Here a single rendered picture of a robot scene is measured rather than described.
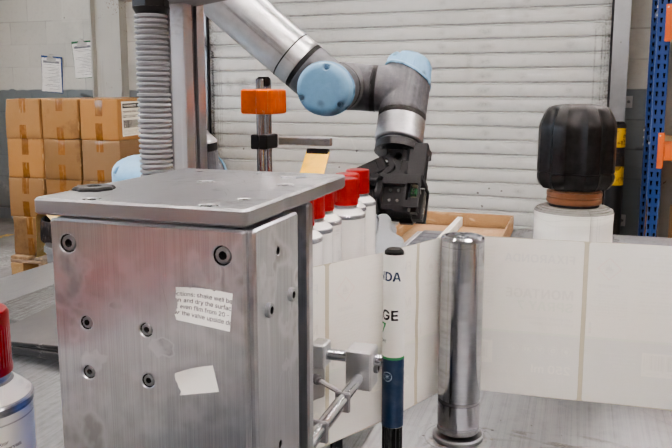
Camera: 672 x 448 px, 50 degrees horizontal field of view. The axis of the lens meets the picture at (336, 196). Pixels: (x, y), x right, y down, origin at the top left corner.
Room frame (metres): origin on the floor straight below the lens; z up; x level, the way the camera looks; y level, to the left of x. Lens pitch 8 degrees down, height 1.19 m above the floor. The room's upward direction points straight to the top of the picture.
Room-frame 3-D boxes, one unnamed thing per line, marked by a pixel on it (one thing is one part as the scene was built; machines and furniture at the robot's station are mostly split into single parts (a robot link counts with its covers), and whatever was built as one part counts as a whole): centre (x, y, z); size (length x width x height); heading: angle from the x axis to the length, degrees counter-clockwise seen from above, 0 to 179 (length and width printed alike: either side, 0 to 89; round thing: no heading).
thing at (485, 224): (1.75, -0.29, 0.85); 0.30 x 0.26 x 0.04; 161
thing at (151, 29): (0.69, 0.17, 1.18); 0.04 x 0.04 x 0.21
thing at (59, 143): (4.97, 1.53, 0.57); 1.20 x 0.85 x 1.14; 162
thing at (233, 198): (0.38, 0.07, 1.14); 0.14 x 0.11 x 0.01; 161
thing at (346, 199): (0.89, -0.01, 0.98); 0.05 x 0.05 x 0.20
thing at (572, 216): (0.79, -0.26, 1.03); 0.09 x 0.09 x 0.30
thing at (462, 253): (0.62, -0.11, 0.97); 0.05 x 0.05 x 0.19
